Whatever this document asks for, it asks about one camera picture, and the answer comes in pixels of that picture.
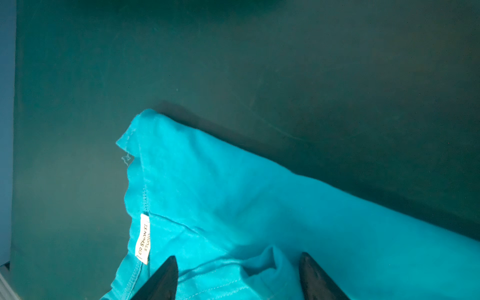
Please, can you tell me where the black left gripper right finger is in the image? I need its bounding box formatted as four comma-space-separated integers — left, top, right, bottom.
299, 252, 350, 300

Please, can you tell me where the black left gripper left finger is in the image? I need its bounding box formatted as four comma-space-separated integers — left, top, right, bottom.
131, 256, 179, 300

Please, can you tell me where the teal printed t-shirt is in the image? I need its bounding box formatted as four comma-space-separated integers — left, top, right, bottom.
105, 109, 480, 300

